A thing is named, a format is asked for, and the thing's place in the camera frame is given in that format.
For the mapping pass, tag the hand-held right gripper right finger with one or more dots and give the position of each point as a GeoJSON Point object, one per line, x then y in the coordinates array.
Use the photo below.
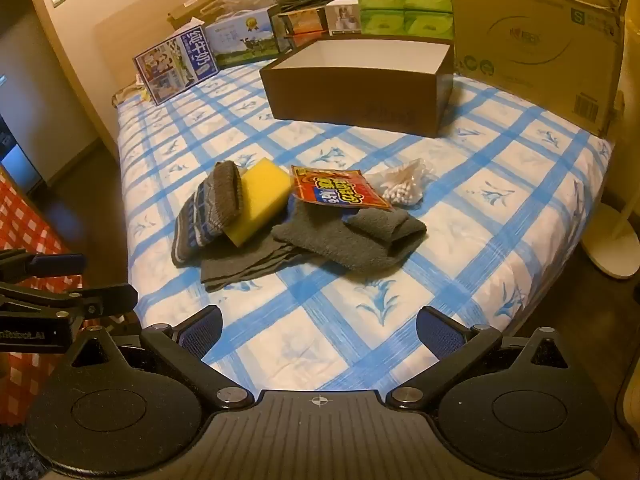
{"type": "Point", "coordinates": [440, 335]}

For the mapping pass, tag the yellow sponge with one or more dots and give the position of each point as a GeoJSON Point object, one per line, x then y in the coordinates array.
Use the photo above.
{"type": "Point", "coordinates": [260, 195]}

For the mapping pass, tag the red checked cloth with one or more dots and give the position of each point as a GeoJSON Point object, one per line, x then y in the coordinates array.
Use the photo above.
{"type": "Point", "coordinates": [25, 230]}

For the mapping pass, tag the small white printed box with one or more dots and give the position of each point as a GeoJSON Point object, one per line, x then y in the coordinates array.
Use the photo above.
{"type": "Point", "coordinates": [344, 17]}

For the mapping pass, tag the green and white milk box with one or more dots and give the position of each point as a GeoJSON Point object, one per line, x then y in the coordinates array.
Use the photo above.
{"type": "Point", "coordinates": [240, 40]}

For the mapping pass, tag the red printed packet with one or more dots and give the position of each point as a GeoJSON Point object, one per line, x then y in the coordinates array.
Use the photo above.
{"type": "Point", "coordinates": [330, 187]}

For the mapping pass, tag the long flat cardboard box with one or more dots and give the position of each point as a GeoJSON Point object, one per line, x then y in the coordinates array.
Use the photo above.
{"type": "Point", "coordinates": [197, 2]}

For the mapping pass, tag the dark glossy screen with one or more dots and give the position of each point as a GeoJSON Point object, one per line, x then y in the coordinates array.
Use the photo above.
{"type": "Point", "coordinates": [20, 165]}

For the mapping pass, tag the thin grey cloth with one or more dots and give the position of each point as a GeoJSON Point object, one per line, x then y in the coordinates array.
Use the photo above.
{"type": "Point", "coordinates": [235, 267]}

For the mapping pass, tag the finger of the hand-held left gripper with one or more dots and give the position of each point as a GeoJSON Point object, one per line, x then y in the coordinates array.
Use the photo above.
{"type": "Point", "coordinates": [55, 263]}
{"type": "Point", "coordinates": [105, 297]}

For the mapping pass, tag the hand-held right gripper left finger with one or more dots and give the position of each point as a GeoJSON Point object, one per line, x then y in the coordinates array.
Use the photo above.
{"type": "Point", "coordinates": [202, 329]}

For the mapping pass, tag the beige wooden headboard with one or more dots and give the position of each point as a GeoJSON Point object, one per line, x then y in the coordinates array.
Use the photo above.
{"type": "Point", "coordinates": [130, 35]}

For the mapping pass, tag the green tissue packet bundle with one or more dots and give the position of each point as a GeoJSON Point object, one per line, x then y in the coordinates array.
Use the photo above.
{"type": "Point", "coordinates": [400, 10]}

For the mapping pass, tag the large tan cardboard box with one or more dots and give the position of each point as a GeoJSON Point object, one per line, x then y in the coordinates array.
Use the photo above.
{"type": "Point", "coordinates": [525, 50]}

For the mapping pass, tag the grey fuzzy towel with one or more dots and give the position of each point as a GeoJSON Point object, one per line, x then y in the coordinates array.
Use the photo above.
{"type": "Point", "coordinates": [340, 240]}

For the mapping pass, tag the brown cardboard box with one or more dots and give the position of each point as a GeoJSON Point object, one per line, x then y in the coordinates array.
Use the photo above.
{"type": "Point", "coordinates": [350, 100]}

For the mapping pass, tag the blue printed box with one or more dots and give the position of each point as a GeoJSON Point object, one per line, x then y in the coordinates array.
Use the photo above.
{"type": "Point", "coordinates": [172, 67]}

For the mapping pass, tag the white fan stand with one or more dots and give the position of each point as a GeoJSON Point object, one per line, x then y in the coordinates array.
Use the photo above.
{"type": "Point", "coordinates": [612, 257]}

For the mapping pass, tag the grey striped knit sock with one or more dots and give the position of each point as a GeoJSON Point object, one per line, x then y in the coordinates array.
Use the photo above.
{"type": "Point", "coordinates": [220, 195]}

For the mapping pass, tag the small beige woven item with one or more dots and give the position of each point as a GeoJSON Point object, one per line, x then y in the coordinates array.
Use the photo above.
{"type": "Point", "coordinates": [127, 91]}

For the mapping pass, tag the clear bag of cotton swabs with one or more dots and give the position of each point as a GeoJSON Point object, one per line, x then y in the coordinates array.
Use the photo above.
{"type": "Point", "coordinates": [400, 182]}

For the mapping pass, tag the dark box with orange print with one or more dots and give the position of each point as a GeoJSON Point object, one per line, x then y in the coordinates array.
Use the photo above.
{"type": "Point", "coordinates": [302, 25]}

